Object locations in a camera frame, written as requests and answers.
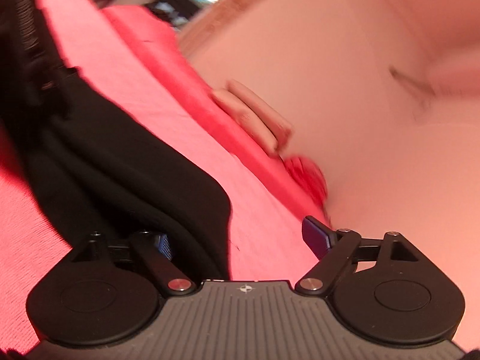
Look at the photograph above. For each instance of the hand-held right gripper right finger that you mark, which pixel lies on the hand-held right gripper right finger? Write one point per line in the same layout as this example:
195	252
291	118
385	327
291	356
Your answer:
315	238

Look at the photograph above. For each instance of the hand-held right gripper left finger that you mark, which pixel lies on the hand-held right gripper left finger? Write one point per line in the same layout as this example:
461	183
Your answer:
162	243

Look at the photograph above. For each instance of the black knit pants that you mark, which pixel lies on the black knit pants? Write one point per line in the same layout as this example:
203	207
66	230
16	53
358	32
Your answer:
112	165

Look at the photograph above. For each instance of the folded red blanket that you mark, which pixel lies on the folded red blanket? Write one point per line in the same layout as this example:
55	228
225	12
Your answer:
305	176

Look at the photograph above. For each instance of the hot pink bed sheet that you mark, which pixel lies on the hot pink bed sheet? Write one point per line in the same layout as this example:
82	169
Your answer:
180	78

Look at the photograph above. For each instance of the beige patterned curtain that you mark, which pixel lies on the beige patterned curtain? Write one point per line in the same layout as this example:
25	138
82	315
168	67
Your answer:
225	11

